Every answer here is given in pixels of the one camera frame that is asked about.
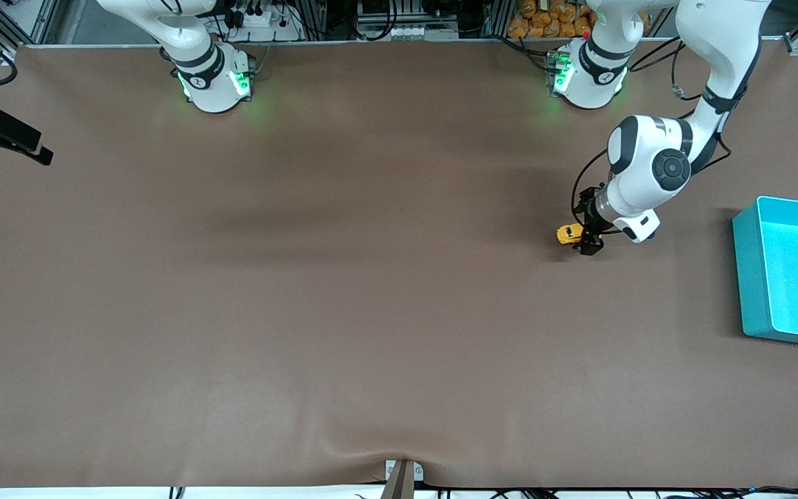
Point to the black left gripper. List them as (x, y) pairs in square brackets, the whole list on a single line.
[(591, 220)]

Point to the yellow beetle toy car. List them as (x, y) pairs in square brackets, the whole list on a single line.
[(566, 234)]

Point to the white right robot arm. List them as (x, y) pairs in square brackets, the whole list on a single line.
[(213, 86)]

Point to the grey arm base connector plate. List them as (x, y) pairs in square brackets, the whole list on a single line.
[(553, 69)]

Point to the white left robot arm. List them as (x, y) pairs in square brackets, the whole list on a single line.
[(596, 76)]

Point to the orange snack bag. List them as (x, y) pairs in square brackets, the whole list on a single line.
[(582, 26), (553, 29), (517, 28), (528, 8), (566, 12), (546, 11)]

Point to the brown table mat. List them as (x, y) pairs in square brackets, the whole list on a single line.
[(399, 277)]

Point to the teal plastic storage box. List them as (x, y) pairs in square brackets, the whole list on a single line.
[(787, 277)]

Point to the white connector strip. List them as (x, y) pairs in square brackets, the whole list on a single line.
[(416, 32)]

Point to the white power strip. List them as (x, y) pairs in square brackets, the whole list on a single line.
[(260, 21)]

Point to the silver clamp bracket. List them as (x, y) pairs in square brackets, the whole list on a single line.
[(390, 471)]

